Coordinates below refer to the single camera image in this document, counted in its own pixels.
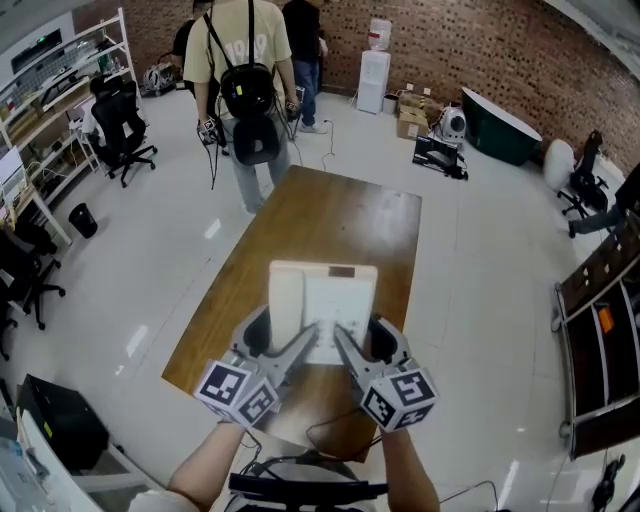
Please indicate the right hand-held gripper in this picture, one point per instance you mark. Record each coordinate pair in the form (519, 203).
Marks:
(400, 400)

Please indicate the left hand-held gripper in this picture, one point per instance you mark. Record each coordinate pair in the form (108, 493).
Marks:
(235, 392)

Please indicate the white telephone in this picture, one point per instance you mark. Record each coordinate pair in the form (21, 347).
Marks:
(335, 300)

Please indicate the person's right forearm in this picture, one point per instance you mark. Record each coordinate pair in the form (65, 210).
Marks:
(407, 470)

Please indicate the person's left forearm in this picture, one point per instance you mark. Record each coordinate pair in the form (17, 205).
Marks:
(210, 465)

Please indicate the person's white shirt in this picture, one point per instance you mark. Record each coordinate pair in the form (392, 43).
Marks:
(155, 502)

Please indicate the black padded cushion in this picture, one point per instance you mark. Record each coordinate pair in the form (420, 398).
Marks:
(255, 142)

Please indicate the black flat box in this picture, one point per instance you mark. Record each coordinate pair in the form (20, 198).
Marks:
(434, 152)

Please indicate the black computer case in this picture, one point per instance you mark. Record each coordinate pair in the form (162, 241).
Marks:
(62, 425)

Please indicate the brown wooden cabinet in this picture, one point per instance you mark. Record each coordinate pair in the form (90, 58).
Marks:
(600, 360)

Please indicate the black trash bin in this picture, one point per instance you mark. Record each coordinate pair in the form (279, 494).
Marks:
(83, 220)

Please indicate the brown cardboard box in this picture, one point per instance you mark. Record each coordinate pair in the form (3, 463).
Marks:
(412, 126)
(411, 102)

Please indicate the orange tag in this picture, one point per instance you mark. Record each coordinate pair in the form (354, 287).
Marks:
(606, 320)

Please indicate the white round appliance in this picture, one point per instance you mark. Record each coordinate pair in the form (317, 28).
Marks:
(451, 122)

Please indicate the small white bin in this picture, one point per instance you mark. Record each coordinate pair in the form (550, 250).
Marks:
(389, 104)

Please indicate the black office chair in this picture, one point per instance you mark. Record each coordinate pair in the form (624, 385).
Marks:
(587, 180)
(6, 320)
(30, 270)
(120, 130)

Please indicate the dark green bathtub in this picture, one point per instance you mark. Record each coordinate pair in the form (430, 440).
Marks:
(500, 130)

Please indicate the black backpack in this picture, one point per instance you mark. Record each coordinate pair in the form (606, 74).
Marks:
(247, 90)

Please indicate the white rounded bin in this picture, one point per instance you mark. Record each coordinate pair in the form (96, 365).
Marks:
(559, 162)

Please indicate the white water dispenser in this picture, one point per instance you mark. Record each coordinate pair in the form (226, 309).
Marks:
(374, 75)

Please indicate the white domed device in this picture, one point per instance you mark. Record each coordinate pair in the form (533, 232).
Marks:
(159, 79)

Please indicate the white metal shelving unit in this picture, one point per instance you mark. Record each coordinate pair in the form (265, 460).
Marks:
(50, 100)

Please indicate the black boxy appliance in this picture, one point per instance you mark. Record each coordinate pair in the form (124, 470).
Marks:
(37, 50)

